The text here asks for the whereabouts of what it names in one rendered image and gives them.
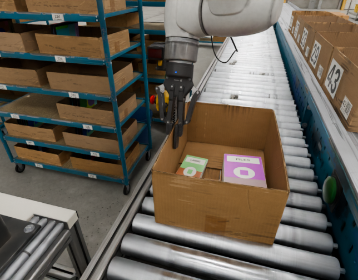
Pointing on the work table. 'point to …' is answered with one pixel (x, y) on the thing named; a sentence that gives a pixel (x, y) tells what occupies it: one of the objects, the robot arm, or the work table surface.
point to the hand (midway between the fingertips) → (174, 135)
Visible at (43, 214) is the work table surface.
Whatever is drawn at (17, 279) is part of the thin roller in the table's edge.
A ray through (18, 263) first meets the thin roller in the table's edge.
